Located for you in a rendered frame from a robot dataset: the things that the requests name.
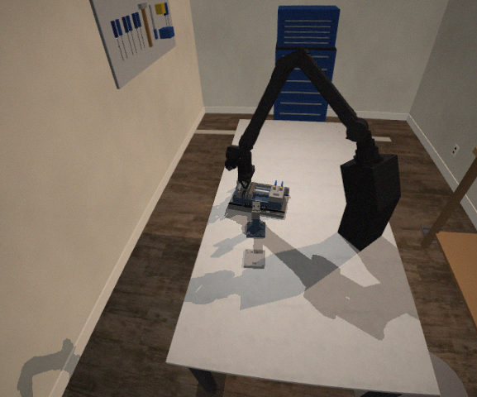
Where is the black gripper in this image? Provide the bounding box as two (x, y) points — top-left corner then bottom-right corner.
(237, 162), (255, 189)

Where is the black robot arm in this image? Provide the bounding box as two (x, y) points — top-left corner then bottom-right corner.
(225, 48), (384, 174)

